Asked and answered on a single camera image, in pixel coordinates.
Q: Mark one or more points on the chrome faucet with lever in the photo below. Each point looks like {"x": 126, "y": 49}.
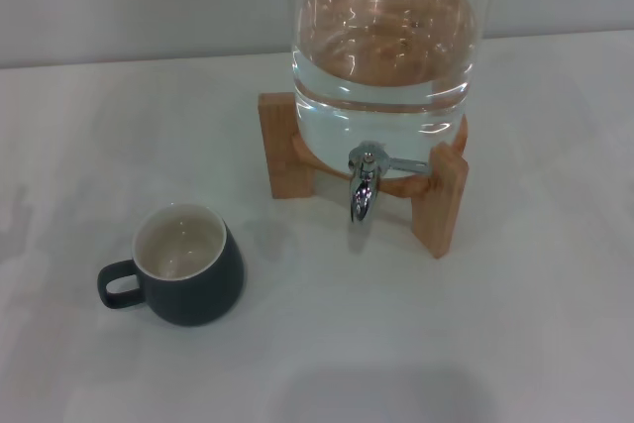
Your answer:
{"x": 363, "y": 195}

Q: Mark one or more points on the dark grey ceramic cup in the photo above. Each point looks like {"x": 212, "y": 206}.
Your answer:
{"x": 198, "y": 294}

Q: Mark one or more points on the wooden dispenser stand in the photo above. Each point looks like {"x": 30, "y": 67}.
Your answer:
{"x": 280, "y": 145}

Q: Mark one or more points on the clear glass water dispenser jar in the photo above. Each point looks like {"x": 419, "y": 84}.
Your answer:
{"x": 381, "y": 76}

